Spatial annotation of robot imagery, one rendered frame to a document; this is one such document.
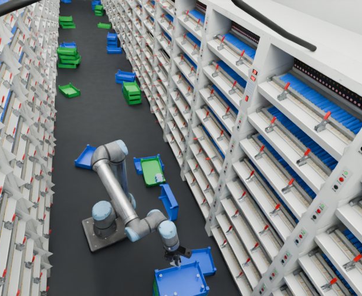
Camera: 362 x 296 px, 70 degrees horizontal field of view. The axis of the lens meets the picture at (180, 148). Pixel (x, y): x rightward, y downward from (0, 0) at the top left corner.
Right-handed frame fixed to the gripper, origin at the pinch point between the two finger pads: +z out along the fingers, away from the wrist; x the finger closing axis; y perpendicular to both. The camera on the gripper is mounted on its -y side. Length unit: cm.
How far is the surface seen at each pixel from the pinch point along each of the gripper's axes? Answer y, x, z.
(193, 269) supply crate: -5.8, -6.3, 16.5
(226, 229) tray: -25, -45, 22
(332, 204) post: -74, 1, -65
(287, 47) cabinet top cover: -56, -47, -115
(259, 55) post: -45, -62, -107
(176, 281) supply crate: 3.7, 4.1, 14.0
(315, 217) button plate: -69, 0, -54
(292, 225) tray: -64, -13, -31
